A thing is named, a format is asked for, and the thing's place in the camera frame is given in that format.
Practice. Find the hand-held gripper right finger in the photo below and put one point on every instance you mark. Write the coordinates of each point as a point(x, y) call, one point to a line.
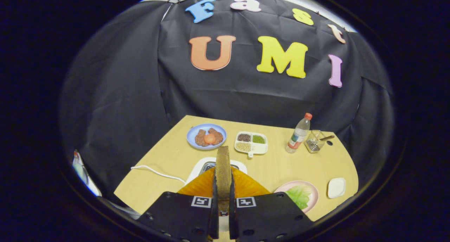
point(267, 217)

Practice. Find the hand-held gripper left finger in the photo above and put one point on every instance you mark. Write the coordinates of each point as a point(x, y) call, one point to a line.
point(179, 217)

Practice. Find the green lettuce leaf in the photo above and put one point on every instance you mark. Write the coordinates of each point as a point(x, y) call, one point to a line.
point(299, 196)

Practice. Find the brown bread slice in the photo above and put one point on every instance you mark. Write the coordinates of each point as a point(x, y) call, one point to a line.
point(223, 171)

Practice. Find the white toaster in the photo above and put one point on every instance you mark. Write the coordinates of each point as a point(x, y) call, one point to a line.
point(197, 169)

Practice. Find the pink plate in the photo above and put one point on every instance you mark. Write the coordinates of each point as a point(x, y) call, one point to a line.
point(314, 192)

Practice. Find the white divided tray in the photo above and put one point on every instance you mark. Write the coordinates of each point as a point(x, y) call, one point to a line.
point(260, 150)

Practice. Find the beige beans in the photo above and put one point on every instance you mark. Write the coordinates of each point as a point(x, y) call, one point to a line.
point(243, 146)

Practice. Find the small white dish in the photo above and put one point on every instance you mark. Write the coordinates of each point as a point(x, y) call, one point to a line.
point(336, 188)

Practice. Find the green beans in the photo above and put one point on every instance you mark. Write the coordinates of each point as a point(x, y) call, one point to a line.
point(258, 139)

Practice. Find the brown meat pieces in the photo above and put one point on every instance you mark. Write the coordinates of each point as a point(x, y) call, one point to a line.
point(200, 138)

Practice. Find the dark brown beans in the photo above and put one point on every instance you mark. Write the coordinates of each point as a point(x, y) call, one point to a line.
point(244, 137)

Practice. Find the orange round food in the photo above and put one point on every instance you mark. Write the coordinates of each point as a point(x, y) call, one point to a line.
point(210, 139)

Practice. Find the blue plate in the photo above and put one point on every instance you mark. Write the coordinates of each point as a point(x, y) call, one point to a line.
point(191, 133)

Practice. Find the clear plastic water bottle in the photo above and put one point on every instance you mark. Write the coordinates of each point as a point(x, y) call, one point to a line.
point(299, 134)

